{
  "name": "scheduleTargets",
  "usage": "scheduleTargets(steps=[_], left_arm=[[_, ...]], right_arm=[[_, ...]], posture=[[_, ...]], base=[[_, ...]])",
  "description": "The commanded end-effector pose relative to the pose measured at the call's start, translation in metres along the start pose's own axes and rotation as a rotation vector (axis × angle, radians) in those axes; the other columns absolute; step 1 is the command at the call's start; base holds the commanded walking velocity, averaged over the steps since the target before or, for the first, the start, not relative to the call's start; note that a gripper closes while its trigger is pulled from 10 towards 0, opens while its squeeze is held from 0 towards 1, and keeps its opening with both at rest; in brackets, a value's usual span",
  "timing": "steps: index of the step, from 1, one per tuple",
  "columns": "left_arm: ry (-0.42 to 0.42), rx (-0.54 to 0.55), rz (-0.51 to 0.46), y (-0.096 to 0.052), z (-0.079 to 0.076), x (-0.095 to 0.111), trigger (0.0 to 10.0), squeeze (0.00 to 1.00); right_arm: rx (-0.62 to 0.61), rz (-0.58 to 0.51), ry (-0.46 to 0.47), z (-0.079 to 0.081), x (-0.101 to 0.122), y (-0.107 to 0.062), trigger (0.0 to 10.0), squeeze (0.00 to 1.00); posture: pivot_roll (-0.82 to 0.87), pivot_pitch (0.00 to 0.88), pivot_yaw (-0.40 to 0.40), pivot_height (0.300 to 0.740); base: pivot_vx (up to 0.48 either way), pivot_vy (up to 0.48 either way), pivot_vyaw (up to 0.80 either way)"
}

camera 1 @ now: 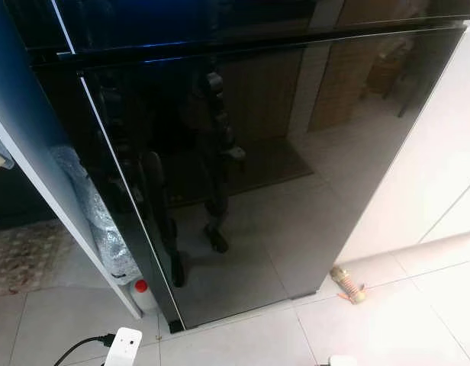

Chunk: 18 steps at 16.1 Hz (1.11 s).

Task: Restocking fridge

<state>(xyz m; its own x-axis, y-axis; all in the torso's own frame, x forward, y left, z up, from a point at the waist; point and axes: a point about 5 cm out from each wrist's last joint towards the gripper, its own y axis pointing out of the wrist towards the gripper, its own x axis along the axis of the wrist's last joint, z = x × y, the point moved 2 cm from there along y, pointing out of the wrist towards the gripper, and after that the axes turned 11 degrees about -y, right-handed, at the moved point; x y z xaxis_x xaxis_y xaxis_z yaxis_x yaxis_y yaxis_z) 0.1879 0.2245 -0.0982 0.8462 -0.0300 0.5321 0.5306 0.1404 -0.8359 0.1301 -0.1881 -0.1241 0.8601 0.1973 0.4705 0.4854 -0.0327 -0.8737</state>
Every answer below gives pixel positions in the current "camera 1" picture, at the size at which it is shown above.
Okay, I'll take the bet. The black glass door fridge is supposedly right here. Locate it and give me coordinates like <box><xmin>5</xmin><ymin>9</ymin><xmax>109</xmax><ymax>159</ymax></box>
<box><xmin>5</xmin><ymin>0</ymin><xmax>470</xmax><ymax>334</ymax></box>

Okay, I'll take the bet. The white bottle red cap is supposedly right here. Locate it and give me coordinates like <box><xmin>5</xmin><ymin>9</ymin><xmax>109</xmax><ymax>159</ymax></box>
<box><xmin>130</xmin><ymin>279</ymin><xmax>161</xmax><ymax>313</ymax></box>

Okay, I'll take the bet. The bubble wrap sheet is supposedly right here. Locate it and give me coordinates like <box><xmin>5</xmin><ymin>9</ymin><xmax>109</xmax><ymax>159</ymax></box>
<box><xmin>52</xmin><ymin>145</ymin><xmax>140</xmax><ymax>284</ymax></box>

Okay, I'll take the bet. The patterned floor rug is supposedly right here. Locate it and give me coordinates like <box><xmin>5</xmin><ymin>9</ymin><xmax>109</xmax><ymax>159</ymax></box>
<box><xmin>0</xmin><ymin>220</ymin><xmax>106</xmax><ymax>298</ymax></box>

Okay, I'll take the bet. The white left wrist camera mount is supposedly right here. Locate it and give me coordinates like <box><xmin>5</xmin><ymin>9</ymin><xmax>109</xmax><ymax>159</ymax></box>
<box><xmin>101</xmin><ymin>326</ymin><xmax>143</xmax><ymax>366</ymax></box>

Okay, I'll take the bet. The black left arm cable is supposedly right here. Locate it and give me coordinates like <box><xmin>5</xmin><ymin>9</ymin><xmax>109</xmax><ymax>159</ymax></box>
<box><xmin>53</xmin><ymin>333</ymin><xmax>116</xmax><ymax>366</ymax></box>

